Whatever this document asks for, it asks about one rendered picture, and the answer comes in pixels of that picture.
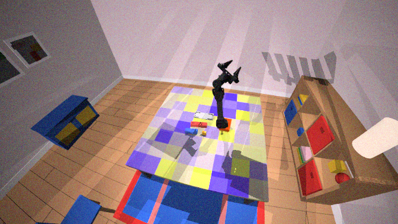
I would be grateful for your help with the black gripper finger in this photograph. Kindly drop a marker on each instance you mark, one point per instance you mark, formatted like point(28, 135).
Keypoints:
point(226, 64)
point(237, 72)

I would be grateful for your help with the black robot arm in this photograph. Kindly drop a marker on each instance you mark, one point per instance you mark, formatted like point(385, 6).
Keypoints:
point(218, 92)

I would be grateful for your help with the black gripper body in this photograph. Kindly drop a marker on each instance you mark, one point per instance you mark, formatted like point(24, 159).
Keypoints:
point(224, 76)

